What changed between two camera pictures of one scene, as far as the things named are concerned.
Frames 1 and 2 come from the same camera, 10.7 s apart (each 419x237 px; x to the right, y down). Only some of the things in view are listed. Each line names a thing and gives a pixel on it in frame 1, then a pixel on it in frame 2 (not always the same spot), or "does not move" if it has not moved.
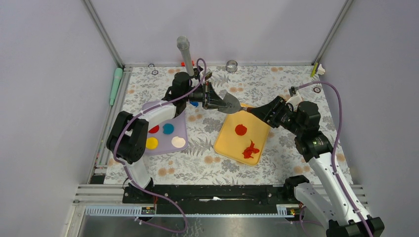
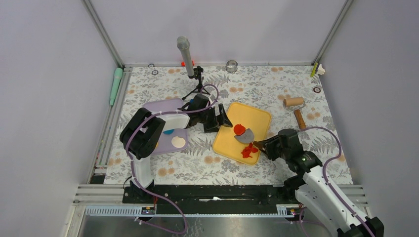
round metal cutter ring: [231, 66] does not move
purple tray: [168, 135] does not move
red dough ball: [240, 130] does not move
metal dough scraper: [233, 105] -> [247, 137]
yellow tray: [242, 137] does not move
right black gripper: [269, 112] -> [269, 146]
